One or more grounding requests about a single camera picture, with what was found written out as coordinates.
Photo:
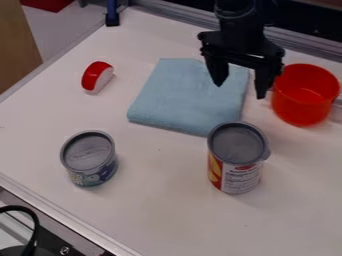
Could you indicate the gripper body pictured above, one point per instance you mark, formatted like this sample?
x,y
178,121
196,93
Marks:
x,y
242,46

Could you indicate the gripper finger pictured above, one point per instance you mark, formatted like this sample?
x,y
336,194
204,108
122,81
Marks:
x,y
218,71
263,81

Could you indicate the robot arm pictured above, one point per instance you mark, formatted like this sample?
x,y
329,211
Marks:
x,y
236,15

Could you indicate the blue cloth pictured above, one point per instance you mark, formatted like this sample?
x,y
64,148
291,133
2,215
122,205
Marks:
x,y
189,95

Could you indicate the red cup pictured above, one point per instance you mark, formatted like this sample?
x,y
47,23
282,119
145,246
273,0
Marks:
x,y
305,95

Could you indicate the red and white tall can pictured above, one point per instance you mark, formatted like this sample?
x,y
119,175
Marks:
x,y
236,156

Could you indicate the blue clamp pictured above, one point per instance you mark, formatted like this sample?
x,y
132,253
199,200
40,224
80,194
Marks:
x,y
112,12

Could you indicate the red and white toy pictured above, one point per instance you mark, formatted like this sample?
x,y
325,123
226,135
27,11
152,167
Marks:
x,y
96,76

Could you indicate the blue short can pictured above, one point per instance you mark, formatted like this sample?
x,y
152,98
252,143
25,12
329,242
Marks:
x,y
89,158

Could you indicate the red box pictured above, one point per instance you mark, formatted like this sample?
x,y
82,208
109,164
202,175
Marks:
x,y
47,4

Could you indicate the wooden board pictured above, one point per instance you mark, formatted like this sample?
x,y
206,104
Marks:
x,y
17,43

